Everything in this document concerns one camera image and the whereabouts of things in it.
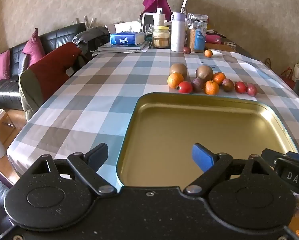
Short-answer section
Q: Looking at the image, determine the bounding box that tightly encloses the round white mirror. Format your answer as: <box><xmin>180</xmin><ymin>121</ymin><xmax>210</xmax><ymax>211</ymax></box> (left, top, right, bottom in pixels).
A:
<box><xmin>180</xmin><ymin>0</ymin><xmax>187</xmax><ymax>14</ymax></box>

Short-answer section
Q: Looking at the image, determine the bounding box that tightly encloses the dark plum near bottle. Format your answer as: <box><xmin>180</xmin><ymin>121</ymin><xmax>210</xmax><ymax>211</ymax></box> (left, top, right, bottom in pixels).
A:
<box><xmin>183</xmin><ymin>47</ymin><xmax>191</xmax><ymax>55</ymax></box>

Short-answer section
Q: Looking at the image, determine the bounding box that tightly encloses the black leather sofa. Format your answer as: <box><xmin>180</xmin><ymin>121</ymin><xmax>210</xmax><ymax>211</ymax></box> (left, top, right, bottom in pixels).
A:
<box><xmin>0</xmin><ymin>22</ymin><xmax>87</xmax><ymax>111</ymax></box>

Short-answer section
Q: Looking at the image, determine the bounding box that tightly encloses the small far mandarin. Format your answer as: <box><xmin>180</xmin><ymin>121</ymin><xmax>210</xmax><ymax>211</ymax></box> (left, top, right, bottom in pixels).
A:
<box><xmin>204</xmin><ymin>49</ymin><xmax>213</xmax><ymax>57</ymax></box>

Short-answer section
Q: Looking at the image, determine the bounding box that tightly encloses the mandarin orange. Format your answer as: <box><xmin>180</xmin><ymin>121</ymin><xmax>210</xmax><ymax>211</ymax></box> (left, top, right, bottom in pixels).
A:
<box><xmin>212</xmin><ymin>72</ymin><xmax>226</xmax><ymax>86</ymax></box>
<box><xmin>204</xmin><ymin>80</ymin><xmax>219</xmax><ymax>95</ymax></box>

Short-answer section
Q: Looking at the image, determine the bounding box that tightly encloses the blue tissue box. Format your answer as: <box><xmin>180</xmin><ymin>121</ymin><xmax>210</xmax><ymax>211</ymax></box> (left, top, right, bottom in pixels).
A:
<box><xmin>110</xmin><ymin>31</ymin><xmax>145</xmax><ymax>45</ymax></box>

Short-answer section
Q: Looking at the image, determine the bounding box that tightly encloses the clear cereal jar blue label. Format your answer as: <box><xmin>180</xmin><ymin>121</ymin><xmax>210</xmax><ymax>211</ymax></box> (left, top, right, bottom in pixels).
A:
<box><xmin>187</xmin><ymin>14</ymin><xmax>209</xmax><ymax>53</ymax></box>

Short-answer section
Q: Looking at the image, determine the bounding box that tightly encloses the pink cushion far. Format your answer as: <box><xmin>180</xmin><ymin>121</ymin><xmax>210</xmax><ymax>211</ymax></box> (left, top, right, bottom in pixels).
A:
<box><xmin>0</xmin><ymin>50</ymin><xmax>10</xmax><ymax>80</ymax></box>

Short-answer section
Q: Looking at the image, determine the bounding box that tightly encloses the dark purple plum centre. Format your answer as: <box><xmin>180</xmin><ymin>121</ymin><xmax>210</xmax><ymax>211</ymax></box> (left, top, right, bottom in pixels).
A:
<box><xmin>191</xmin><ymin>77</ymin><xmax>204</xmax><ymax>93</ymax></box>

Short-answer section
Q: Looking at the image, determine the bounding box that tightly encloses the red tomato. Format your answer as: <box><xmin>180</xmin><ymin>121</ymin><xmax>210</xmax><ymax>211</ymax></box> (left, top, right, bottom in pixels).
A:
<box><xmin>177</xmin><ymin>81</ymin><xmax>193</xmax><ymax>94</ymax></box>
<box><xmin>234</xmin><ymin>81</ymin><xmax>247</xmax><ymax>94</ymax></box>

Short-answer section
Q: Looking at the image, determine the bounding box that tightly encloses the checkered tablecloth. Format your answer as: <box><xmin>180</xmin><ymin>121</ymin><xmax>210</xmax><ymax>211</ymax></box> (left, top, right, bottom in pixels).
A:
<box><xmin>7</xmin><ymin>49</ymin><xmax>299</xmax><ymax>187</ymax></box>

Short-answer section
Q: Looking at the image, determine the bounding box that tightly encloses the white lilac thermos bottle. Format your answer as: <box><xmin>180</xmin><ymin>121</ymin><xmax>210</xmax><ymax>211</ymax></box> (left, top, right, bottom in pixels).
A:
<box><xmin>171</xmin><ymin>12</ymin><xmax>185</xmax><ymax>52</ymax></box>

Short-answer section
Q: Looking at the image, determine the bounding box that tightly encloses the brown kiwi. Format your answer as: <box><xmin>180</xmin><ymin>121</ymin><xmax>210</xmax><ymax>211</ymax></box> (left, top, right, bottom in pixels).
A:
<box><xmin>169</xmin><ymin>63</ymin><xmax>187</xmax><ymax>79</ymax></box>
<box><xmin>196</xmin><ymin>65</ymin><xmax>213</xmax><ymax>82</ymax></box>

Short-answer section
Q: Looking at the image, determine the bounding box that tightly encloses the reddish plum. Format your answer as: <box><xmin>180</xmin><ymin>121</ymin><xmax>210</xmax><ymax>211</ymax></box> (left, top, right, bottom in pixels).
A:
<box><xmin>246</xmin><ymin>83</ymin><xmax>257</xmax><ymax>97</ymax></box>

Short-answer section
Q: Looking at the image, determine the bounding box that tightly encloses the grey jacket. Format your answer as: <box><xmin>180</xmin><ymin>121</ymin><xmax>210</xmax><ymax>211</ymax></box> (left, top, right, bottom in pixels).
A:
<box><xmin>72</xmin><ymin>27</ymin><xmax>110</xmax><ymax>55</ymax></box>

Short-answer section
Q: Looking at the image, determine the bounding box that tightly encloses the magenta bag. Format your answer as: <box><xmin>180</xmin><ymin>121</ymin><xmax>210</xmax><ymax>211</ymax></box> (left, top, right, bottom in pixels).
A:
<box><xmin>143</xmin><ymin>0</ymin><xmax>172</xmax><ymax>21</ymax></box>

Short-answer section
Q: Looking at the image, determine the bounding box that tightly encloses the pink pencil case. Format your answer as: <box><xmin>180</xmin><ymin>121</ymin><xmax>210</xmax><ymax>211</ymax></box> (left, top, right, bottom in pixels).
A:
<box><xmin>206</xmin><ymin>34</ymin><xmax>221</xmax><ymax>44</ymax></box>

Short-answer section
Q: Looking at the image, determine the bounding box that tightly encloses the large orange with stem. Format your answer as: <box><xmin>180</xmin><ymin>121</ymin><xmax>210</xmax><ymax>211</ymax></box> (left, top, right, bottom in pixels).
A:
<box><xmin>167</xmin><ymin>72</ymin><xmax>184</xmax><ymax>89</ymax></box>

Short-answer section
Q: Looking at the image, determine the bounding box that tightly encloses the stack of books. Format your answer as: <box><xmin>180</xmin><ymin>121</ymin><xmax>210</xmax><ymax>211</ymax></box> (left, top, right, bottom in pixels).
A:
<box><xmin>90</xmin><ymin>41</ymin><xmax>149</xmax><ymax>54</ymax></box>

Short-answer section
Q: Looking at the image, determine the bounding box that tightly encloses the gold metal tray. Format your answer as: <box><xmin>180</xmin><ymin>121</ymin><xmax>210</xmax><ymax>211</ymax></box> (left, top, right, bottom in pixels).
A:
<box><xmin>117</xmin><ymin>93</ymin><xmax>297</xmax><ymax>188</ymax></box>

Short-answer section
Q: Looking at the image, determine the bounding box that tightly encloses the brown wooden board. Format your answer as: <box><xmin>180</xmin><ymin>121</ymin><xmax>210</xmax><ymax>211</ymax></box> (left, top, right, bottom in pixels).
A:
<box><xmin>205</xmin><ymin>43</ymin><xmax>236</xmax><ymax>52</ymax></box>

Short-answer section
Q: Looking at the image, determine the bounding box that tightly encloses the red shopping bag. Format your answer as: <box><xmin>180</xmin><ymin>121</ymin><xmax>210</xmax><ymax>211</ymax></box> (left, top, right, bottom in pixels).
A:
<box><xmin>281</xmin><ymin>67</ymin><xmax>295</xmax><ymax>89</ymax></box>

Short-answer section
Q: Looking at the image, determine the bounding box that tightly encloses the yellow lid glass jar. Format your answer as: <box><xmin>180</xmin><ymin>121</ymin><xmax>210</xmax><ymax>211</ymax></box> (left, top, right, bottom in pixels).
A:
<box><xmin>152</xmin><ymin>26</ymin><xmax>170</xmax><ymax>48</ymax></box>

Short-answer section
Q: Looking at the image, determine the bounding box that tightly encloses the pink cushion near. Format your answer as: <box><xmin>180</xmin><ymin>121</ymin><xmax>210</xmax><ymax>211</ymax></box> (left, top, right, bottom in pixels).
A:
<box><xmin>22</xmin><ymin>28</ymin><xmax>45</xmax><ymax>67</ymax></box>

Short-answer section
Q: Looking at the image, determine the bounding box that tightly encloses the pink cushion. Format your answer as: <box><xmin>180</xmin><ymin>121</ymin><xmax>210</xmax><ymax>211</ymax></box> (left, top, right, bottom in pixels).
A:
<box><xmin>22</xmin><ymin>28</ymin><xmax>45</xmax><ymax>67</ymax></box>
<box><xmin>0</xmin><ymin>50</ymin><xmax>10</xmax><ymax>80</ymax></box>

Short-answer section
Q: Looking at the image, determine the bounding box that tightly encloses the white paper cup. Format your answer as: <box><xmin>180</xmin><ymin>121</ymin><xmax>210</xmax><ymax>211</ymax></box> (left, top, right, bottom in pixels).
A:
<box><xmin>153</xmin><ymin>8</ymin><xmax>165</xmax><ymax>26</ymax></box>

